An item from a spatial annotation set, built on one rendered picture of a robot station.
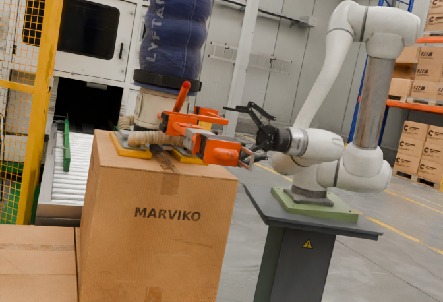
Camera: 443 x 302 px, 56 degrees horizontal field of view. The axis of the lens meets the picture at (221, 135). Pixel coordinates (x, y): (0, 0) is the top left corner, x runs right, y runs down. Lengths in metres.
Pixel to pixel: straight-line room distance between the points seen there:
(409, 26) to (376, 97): 0.28
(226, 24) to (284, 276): 10.28
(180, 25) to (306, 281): 1.21
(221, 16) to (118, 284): 10.76
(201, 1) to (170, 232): 0.72
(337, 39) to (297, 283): 1.03
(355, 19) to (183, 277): 1.08
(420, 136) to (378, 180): 7.77
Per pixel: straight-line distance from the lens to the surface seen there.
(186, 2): 1.35
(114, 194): 1.16
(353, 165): 1.78
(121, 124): 1.55
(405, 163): 9.70
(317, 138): 1.31
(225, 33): 11.76
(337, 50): 1.57
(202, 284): 1.32
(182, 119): 1.16
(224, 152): 0.82
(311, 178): 1.82
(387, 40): 1.65
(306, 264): 1.90
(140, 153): 1.28
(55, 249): 1.60
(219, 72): 11.70
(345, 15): 1.67
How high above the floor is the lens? 1.20
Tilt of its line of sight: 7 degrees down
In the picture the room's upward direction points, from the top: 11 degrees clockwise
